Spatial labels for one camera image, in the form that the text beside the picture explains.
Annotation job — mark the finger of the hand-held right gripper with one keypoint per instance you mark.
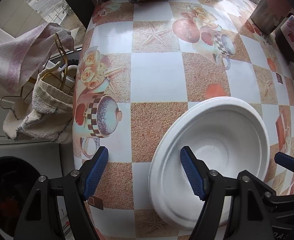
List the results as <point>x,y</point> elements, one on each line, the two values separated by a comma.
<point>287,162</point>

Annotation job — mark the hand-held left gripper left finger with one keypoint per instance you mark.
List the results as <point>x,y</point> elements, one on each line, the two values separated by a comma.
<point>97,172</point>

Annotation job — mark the white paper bowl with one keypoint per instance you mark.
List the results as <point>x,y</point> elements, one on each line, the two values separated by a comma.
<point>224,130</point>

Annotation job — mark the black round bin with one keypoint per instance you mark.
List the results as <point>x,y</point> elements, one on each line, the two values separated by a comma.
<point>6,177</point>

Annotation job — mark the pale pink towel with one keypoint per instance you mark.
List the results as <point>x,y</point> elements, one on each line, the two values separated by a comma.
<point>16,55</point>

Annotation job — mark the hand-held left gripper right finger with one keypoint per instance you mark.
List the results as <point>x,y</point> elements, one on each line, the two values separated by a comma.
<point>192,172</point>

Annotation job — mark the cream towel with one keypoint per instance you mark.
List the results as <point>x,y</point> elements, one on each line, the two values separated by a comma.
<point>46,115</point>

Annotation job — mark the printed checkered tablecloth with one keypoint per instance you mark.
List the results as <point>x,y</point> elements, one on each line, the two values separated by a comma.
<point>157,80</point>

